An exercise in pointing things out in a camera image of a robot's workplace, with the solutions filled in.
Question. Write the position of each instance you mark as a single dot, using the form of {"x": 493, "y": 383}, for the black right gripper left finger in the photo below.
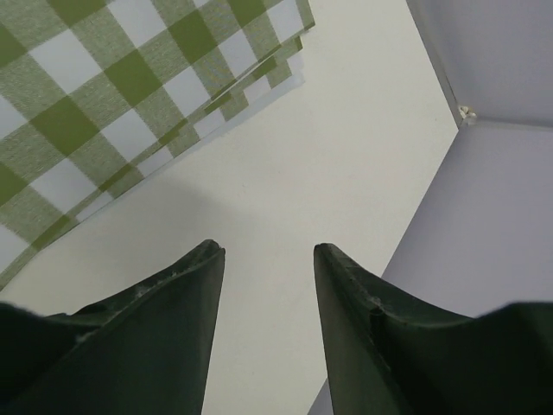
{"x": 144, "y": 350}

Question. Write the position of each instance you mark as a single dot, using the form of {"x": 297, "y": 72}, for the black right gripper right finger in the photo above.
{"x": 388, "y": 352}

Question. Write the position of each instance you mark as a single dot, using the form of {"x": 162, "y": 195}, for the green white checkered cloth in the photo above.
{"x": 98, "y": 95}

